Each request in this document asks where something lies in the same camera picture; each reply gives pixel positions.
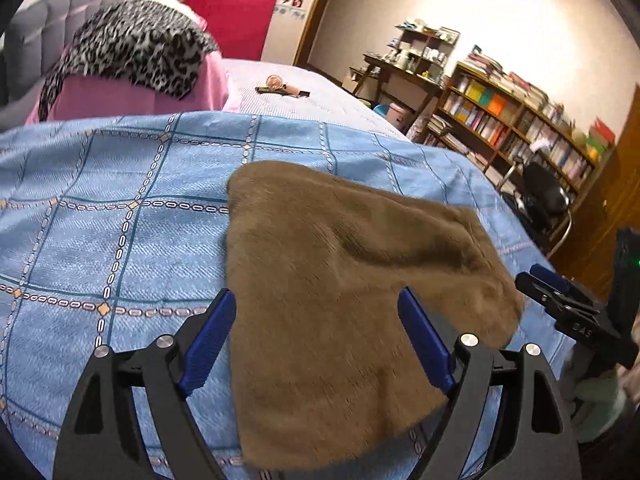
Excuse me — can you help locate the red and white wardrobe door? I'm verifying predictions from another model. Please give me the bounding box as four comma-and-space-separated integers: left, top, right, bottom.
136, 0, 323, 67

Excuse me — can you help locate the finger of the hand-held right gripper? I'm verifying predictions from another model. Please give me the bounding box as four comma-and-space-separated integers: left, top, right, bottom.
515, 272, 572, 330
527, 263, 599, 307

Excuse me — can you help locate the wooden bookshelf with books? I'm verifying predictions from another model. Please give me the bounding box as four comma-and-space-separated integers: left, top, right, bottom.
425, 45, 618, 201

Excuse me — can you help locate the green box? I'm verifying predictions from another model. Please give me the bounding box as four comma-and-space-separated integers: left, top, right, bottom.
582, 134, 608, 163

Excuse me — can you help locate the blue checked bedspread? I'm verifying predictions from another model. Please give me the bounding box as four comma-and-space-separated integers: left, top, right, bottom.
0, 112, 577, 480

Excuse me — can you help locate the wooden desk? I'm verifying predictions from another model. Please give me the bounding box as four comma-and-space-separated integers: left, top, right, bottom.
352, 52, 447, 121

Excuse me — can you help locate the red box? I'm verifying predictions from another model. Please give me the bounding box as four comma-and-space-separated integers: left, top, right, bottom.
589, 116, 617, 146

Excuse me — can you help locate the wooden door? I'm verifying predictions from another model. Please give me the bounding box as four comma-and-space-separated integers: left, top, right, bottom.
550, 120, 640, 306

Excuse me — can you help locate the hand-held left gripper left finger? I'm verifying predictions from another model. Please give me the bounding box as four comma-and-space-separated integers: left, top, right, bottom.
52, 287, 238, 480

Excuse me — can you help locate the brown fuzzy towel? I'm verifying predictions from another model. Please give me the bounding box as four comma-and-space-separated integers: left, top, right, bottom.
223, 160, 527, 472

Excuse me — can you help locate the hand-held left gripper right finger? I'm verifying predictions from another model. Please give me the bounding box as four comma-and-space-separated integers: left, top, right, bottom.
397, 286, 579, 480

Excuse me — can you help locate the lavender bed sheet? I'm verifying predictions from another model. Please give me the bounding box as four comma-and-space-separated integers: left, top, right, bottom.
219, 57, 412, 140

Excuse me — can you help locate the cluttered wooden shelf unit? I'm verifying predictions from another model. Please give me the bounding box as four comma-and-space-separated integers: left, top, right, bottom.
385, 19, 462, 80

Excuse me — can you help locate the flat black object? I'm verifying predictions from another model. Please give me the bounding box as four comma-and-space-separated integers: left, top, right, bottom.
255, 85, 312, 99

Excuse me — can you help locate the leopard print cloth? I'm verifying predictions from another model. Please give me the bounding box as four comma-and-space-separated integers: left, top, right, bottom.
37, 0, 218, 122

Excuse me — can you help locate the black office chair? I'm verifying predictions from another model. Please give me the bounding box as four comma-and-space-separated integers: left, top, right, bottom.
497, 160, 577, 257

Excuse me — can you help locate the grey padded headboard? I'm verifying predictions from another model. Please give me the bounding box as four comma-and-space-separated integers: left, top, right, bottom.
0, 0, 132, 121

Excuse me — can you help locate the pink bin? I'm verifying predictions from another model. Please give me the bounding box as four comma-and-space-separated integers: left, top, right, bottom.
387, 102, 413, 133

